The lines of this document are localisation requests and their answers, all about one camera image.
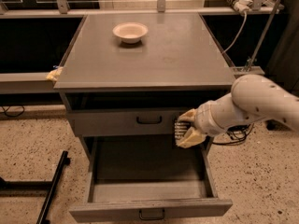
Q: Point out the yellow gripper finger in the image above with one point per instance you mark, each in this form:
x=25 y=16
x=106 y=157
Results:
x=188 y=116
x=191 y=138

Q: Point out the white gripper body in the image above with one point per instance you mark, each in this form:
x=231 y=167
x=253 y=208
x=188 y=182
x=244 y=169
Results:
x=204 y=118

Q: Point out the black rxbar chocolate bar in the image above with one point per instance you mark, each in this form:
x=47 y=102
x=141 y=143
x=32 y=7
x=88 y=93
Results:
x=180 y=128

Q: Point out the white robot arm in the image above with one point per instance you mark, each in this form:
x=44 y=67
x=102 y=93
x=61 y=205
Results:
x=252 y=98

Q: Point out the closed top drawer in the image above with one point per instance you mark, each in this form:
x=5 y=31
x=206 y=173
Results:
x=121 y=122

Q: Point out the grey drawer cabinet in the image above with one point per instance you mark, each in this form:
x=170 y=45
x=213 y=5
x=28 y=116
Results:
x=176 y=64

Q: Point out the open middle drawer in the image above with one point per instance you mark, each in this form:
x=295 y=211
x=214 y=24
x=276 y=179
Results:
x=130 y=173

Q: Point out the dark cabinet right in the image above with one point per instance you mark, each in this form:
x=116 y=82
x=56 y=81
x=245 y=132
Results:
x=283 y=66

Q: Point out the white paper bowl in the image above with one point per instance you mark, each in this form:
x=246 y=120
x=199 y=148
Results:
x=130 y=32

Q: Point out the thin metal pole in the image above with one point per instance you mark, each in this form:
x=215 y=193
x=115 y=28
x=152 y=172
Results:
x=274 y=11

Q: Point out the white power strip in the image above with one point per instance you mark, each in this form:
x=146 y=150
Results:
x=240 y=6

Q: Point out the yellow tape piece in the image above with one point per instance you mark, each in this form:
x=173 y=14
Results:
x=54 y=74

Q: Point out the black metal floor stand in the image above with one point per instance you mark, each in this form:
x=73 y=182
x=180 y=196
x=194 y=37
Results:
x=35 y=188

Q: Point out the black top drawer handle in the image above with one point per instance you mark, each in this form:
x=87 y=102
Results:
x=148 y=121

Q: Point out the black drawer handle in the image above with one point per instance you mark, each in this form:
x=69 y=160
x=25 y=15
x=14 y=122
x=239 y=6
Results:
x=151 y=214
x=148 y=121

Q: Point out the grey metal bracket right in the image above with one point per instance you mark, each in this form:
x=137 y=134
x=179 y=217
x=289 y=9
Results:
x=240 y=71

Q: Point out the black middle drawer handle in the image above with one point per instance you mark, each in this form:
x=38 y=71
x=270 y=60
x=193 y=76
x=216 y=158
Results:
x=151 y=214

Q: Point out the grey horizontal rail left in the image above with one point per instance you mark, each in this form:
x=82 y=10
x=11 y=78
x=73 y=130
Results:
x=25 y=83

